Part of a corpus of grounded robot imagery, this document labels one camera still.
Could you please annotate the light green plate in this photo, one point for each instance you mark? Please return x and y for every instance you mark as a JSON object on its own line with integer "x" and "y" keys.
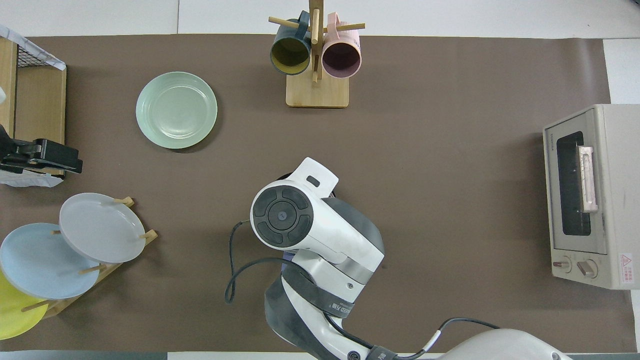
{"x": 176, "y": 110}

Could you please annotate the yellow plate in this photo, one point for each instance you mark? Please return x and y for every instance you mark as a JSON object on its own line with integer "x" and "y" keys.
{"x": 15, "y": 312}

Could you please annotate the brown table mat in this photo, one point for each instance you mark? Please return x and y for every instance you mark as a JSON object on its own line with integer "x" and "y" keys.
{"x": 450, "y": 90}

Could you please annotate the dark teal mug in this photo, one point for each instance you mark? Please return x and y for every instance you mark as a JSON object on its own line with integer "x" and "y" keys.
{"x": 290, "y": 55}

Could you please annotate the grey plate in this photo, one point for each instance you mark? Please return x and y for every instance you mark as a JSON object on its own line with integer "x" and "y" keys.
{"x": 100, "y": 227}

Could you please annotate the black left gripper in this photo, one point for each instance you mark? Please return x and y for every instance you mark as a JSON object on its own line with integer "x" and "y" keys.
{"x": 17, "y": 160}

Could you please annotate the wooden mug rack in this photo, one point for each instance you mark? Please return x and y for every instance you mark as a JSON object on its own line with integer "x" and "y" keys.
{"x": 317, "y": 92}

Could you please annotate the white patterned plastic sheet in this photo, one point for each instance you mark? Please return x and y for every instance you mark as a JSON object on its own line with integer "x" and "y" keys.
{"x": 40, "y": 181}
{"x": 55, "y": 62}

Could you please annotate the pink ribbed mug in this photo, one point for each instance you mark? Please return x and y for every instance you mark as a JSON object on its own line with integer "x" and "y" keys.
{"x": 341, "y": 59}

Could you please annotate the light wooden board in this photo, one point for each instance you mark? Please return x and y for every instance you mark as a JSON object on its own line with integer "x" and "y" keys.
{"x": 7, "y": 70}

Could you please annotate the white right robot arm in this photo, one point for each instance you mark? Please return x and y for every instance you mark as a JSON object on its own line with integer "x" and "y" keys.
{"x": 320, "y": 225}

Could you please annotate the light blue plate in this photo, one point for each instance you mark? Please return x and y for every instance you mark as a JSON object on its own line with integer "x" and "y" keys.
{"x": 40, "y": 262}

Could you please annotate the wooden plate rack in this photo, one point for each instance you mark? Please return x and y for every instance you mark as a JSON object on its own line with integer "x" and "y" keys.
{"x": 62, "y": 302}

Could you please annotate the beige toaster oven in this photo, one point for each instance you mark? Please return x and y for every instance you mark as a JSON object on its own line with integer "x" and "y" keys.
{"x": 615, "y": 200}

